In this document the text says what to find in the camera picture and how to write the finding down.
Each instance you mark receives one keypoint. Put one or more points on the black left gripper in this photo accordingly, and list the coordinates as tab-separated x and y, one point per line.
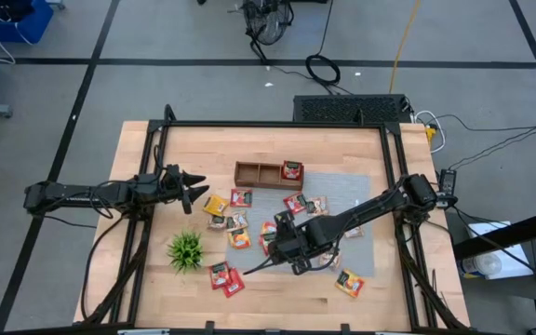
172	186

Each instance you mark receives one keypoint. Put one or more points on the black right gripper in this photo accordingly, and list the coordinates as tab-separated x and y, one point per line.
291	246

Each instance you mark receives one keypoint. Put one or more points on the yellow tea packet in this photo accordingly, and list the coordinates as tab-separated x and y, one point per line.
215	205

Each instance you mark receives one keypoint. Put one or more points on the orange tea packet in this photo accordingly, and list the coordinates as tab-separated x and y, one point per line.
349	283
239	238
268	228

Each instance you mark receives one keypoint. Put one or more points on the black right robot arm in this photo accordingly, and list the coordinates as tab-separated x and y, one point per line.
370	209

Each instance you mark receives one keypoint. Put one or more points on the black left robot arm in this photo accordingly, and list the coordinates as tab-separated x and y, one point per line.
63	195

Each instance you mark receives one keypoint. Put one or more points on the wooden three-compartment tea box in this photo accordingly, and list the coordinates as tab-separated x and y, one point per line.
258	176

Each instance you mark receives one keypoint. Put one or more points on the green plant in white pot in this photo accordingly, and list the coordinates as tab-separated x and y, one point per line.
185	251

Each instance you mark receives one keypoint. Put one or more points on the grey woven placemat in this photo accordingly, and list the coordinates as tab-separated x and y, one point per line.
342	186

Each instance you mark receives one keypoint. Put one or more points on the black perforated computer tower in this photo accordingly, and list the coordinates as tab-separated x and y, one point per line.
347	109

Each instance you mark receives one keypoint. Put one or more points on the black controller box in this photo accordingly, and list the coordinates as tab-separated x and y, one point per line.
447	181

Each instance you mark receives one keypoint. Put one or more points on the black floor fan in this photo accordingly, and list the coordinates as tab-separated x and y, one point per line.
268	21

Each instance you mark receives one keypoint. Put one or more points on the white box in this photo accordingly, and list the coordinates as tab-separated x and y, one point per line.
486	232

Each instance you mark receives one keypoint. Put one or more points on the black metal stand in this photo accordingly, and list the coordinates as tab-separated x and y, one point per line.
505	235

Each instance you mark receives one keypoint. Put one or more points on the blue plastic bin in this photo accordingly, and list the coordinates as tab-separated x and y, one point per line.
35	25

